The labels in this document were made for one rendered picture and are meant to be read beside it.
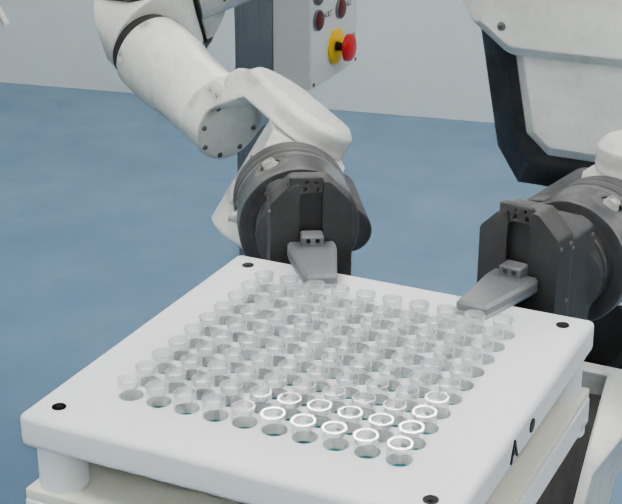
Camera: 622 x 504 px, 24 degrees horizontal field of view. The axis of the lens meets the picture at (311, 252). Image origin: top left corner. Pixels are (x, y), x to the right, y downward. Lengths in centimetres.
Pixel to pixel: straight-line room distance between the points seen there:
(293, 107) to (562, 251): 30
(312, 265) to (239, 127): 31
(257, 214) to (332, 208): 10
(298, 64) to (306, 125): 94
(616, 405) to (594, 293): 38
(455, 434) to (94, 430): 19
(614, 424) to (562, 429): 48
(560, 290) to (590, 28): 40
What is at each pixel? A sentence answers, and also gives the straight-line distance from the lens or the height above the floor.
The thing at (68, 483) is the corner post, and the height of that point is 100.
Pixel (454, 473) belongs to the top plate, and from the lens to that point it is 72.
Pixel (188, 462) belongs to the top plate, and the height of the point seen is 104.
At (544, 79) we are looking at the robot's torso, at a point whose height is 106.
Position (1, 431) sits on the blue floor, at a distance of 294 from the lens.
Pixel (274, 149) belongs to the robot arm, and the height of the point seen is 107.
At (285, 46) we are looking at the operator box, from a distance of 206.
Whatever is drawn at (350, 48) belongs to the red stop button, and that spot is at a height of 89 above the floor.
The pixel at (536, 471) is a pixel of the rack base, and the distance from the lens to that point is 82.
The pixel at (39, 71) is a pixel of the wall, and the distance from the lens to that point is 524.
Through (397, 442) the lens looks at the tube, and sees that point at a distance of 73.
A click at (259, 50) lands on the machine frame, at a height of 89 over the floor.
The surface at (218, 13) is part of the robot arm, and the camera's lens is 138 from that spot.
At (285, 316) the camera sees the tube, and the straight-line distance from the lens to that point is 86.
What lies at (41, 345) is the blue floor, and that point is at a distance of 327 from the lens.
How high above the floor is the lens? 142
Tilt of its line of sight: 22 degrees down
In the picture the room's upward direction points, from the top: straight up
